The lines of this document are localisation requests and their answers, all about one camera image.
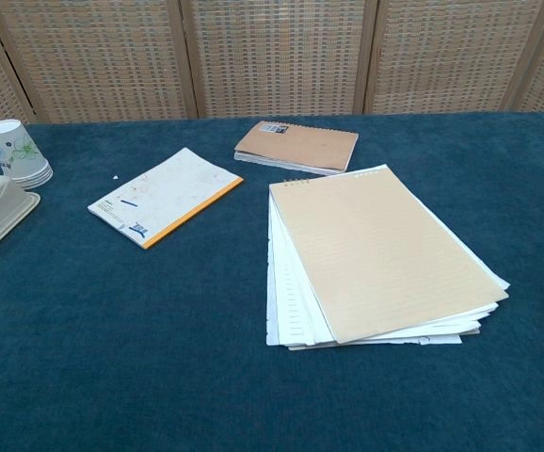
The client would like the large tan lined notepad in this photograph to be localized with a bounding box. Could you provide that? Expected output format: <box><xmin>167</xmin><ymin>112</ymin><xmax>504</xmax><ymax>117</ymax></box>
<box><xmin>265</xmin><ymin>164</ymin><xmax>512</xmax><ymax>352</ymax></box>

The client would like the small kraft spiral notebook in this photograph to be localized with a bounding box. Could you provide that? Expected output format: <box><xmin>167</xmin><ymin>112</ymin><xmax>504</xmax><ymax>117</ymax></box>
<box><xmin>233</xmin><ymin>120</ymin><xmax>360</xmax><ymax>179</ymax></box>

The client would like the white notepad orange spine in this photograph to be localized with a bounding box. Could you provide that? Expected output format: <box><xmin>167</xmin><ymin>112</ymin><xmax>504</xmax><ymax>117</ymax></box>
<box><xmin>87</xmin><ymin>147</ymin><xmax>245</xmax><ymax>250</ymax></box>

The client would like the woven wooden folding screen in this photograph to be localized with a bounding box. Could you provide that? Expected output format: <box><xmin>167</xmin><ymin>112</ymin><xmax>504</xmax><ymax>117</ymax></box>
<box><xmin>0</xmin><ymin>0</ymin><xmax>544</xmax><ymax>127</ymax></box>

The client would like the dark blue tablecloth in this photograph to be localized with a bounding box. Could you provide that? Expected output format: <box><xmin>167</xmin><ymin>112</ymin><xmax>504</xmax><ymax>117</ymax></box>
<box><xmin>0</xmin><ymin>111</ymin><xmax>544</xmax><ymax>452</ymax></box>

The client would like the floral paper cup stack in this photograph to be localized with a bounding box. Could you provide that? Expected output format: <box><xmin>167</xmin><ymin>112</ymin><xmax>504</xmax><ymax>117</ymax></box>
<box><xmin>0</xmin><ymin>120</ymin><xmax>54</xmax><ymax>191</ymax></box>

